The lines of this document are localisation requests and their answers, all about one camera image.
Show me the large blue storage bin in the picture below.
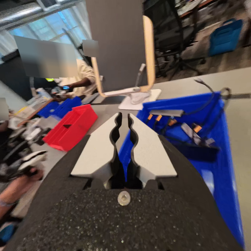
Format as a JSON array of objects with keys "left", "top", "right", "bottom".
[{"left": 118, "top": 92, "right": 246, "bottom": 249}]

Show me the blue floor box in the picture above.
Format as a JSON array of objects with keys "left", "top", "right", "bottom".
[{"left": 208, "top": 18, "right": 244, "bottom": 57}]

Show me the spiral metal duct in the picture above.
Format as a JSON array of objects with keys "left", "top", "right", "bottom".
[{"left": 0, "top": 0, "right": 83, "bottom": 31}]

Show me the person's left forearm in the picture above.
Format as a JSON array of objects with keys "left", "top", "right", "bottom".
[{"left": 0, "top": 176, "right": 42, "bottom": 219}]

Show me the red storage bin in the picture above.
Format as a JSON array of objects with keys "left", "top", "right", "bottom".
[{"left": 42, "top": 104, "right": 98, "bottom": 152}]

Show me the wooden table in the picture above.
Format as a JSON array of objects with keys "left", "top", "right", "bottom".
[{"left": 18, "top": 98, "right": 53, "bottom": 127}]

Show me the grey desk cable cover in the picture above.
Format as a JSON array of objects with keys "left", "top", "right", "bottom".
[{"left": 81, "top": 93, "right": 126, "bottom": 105}]

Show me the grey USB hub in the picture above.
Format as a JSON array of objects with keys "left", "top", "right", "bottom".
[
  {"left": 181, "top": 122, "right": 216, "bottom": 147},
  {"left": 149, "top": 109, "right": 185, "bottom": 118}
]

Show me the person's left hand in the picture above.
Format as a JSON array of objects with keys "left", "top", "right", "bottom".
[{"left": 19, "top": 167, "right": 44, "bottom": 182}]

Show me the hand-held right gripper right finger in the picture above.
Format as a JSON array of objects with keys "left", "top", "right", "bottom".
[{"left": 126, "top": 113, "right": 178, "bottom": 189}]

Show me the black hub cable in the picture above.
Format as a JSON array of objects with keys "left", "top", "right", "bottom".
[{"left": 183, "top": 78, "right": 232, "bottom": 116}]

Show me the grey desk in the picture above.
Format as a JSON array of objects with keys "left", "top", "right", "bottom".
[{"left": 0, "top": 67, "right": 251, "bottom": 251}]

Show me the black board wooden rim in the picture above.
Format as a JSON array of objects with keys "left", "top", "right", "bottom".
[{"left": 86, "top": 0, "right": 156, "bottom": 98}]

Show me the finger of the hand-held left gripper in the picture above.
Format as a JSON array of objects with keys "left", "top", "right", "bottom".
[
  {"left": 18, "top": 159, "right": 40, "bottom": 171},
  {"left": 23, "top": 150, "right": 48, "bottom": 161}
]

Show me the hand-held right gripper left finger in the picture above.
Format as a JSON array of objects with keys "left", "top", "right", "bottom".
[{"left": 70, "top": 112, "right": 126, "bottom": 189}]

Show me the black office chair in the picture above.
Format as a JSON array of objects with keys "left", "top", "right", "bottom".
[{"left": 144, "top": 0, "right": 207, "bottom": 80}]

